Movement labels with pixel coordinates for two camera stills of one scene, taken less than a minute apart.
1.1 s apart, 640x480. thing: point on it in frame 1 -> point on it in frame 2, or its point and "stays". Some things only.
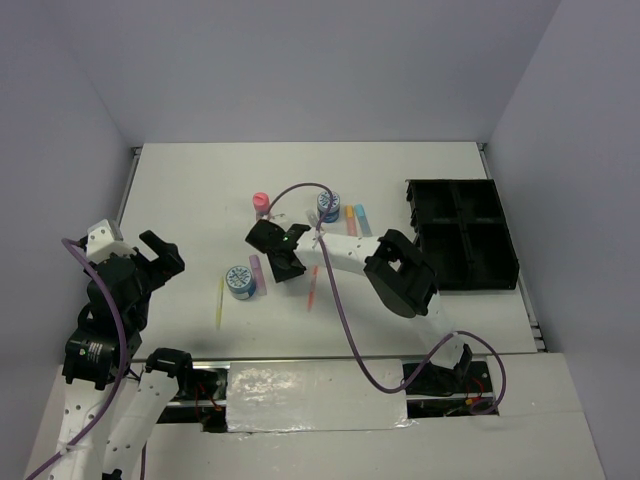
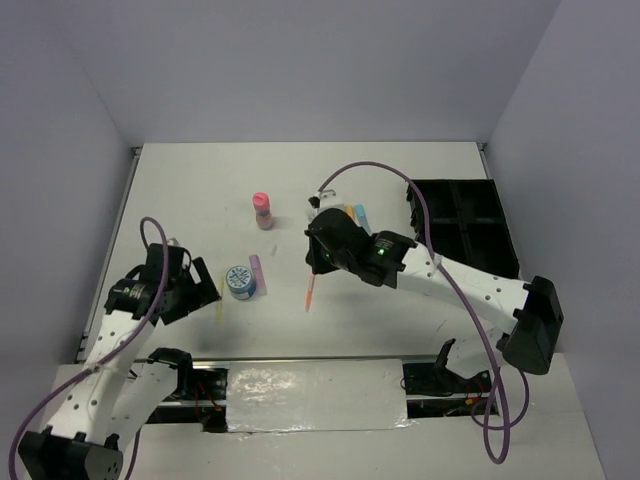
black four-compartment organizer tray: [461, 225] stays
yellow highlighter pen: [218, 311] stays
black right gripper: [281, 275] -> [317, 264]
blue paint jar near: [240, 283] stays
